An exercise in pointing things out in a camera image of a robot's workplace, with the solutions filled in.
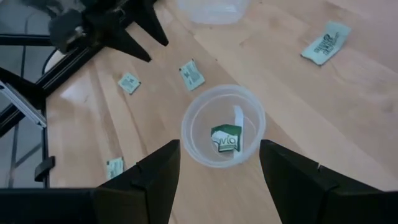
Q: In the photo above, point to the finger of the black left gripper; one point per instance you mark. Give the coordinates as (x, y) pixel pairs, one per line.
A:
(124, 43)
(152, 25)

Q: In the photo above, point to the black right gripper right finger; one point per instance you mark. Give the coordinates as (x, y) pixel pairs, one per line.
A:
(304, 193)

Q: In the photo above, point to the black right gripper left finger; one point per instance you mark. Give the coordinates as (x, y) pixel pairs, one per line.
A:
(140, 199)

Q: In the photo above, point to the crumpled green paper bill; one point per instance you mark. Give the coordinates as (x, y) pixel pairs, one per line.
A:
(129, 83)

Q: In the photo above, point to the black frame bracket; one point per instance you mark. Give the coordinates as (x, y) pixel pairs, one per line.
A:
(45, 168)

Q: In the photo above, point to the green white sweetener packet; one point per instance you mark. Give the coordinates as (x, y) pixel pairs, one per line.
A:
(230, 141)

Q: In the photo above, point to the rectangular clear plastic container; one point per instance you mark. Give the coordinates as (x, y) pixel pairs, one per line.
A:
(214, 12)

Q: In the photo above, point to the pale green printed packet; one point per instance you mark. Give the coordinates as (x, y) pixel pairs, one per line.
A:
(191, 75)
(114, 168)

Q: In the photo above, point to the black table frame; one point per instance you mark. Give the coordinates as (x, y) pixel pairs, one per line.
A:
(62, 73)

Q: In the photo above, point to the silver aluminium extrusion bar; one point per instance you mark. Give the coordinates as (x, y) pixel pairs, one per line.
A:
(21, 102)

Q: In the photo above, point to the long pale green packet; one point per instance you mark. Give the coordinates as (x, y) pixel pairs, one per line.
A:
(326, 43)

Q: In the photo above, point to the round clear plastic container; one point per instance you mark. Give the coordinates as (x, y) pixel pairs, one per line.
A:
(199, 124)

